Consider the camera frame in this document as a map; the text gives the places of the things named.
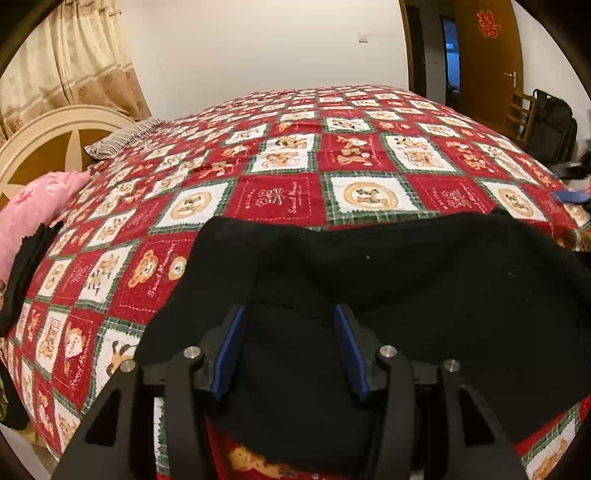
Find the dark wooden door frame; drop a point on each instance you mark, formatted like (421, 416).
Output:
(413, 46)

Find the black bag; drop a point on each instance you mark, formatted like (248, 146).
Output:
(554, 124)

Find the pink pillow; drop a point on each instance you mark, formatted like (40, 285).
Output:
(32, 198)

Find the red paper door decoration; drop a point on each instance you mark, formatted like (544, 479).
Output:
(488, 24)

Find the black pants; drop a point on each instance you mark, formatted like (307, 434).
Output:
(415, 277)

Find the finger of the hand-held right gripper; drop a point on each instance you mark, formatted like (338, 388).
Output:
(576, 170)
(572, 196)

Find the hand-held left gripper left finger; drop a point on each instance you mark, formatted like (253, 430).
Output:
(231, 350)

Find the brown wooden door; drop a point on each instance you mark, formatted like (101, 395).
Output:
(489, 69)

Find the black cloth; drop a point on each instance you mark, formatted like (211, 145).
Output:
(23, 267)

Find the wooden chair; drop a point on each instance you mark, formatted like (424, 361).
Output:
(521, 115)

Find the cream wooden headboard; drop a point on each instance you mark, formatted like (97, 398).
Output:
(27, 147)

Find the striped pillow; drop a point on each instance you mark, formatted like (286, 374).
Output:
(120, 138)

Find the beige patterned curtain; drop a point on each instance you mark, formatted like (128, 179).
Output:
(69, 55)

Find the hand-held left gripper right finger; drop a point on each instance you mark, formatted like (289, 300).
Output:
(348, 355)

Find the red printed bed blanket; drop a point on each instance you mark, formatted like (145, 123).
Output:
(277, 194)

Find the white wall outlet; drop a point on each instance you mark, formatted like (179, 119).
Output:
(364, 38)

